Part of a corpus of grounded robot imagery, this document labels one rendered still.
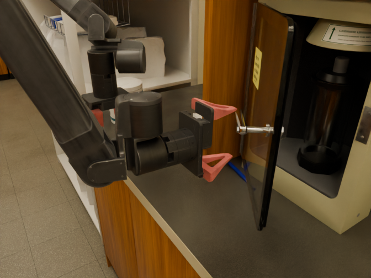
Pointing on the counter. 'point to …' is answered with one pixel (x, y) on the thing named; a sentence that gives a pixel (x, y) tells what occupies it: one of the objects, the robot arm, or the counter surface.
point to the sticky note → (256, 67)
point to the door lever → (242, 128)
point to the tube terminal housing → (340, 213)
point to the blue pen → (237, 171)
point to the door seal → (281, 119)
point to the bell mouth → (341, 35)
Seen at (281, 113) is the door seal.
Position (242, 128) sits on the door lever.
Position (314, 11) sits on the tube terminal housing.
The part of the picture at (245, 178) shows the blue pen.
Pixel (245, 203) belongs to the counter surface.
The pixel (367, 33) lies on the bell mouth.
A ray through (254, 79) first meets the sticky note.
